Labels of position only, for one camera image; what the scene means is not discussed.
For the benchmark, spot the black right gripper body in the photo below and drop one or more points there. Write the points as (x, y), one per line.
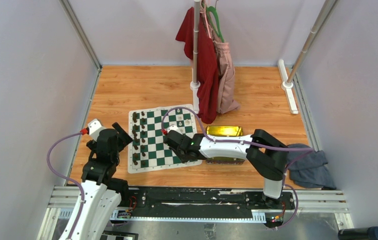
(181, 154)

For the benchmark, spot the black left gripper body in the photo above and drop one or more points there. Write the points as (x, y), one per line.
(124, 139)

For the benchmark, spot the green white chess board mat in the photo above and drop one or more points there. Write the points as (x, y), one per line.
(148, 151)

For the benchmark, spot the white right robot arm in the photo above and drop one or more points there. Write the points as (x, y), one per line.
(265, 153)

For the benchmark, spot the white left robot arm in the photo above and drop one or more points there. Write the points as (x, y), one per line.
(99, 192)

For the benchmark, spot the yellow tray of white pieces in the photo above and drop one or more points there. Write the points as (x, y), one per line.
(224, 131)

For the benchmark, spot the pink hanging garment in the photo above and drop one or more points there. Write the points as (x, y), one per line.
(226, 70)

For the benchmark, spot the red hanging garment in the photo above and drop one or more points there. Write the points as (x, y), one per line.
(207, 68)

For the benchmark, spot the white clothes rack pole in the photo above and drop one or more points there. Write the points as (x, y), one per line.
(194, 85)

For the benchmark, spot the white rack foot right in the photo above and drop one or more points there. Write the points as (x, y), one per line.
(287, 87)

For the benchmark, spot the green clothes hanger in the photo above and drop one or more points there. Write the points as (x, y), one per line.
(213, 17)

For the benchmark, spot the grey cloth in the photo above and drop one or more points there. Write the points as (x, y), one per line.
(308, 168)

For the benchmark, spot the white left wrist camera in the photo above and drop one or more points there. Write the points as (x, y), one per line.
(94, 129)

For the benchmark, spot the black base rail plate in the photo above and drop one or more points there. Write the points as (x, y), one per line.
(201, 203)

